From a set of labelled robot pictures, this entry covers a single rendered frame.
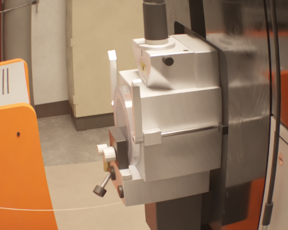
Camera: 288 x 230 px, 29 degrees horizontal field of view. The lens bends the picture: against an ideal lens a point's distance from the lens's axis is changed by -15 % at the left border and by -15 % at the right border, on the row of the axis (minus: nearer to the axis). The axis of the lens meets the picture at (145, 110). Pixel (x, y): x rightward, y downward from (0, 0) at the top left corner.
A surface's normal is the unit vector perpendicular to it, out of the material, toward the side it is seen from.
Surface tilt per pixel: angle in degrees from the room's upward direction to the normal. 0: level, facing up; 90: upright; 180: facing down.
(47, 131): 0
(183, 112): 90
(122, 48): 90
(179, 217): 90
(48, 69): 90
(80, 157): 0
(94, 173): 0
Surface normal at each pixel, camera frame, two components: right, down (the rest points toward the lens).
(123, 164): 0.25, 0.32
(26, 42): 0.79, 0.18
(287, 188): -0.97, 0.13
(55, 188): -0.05, -0.94
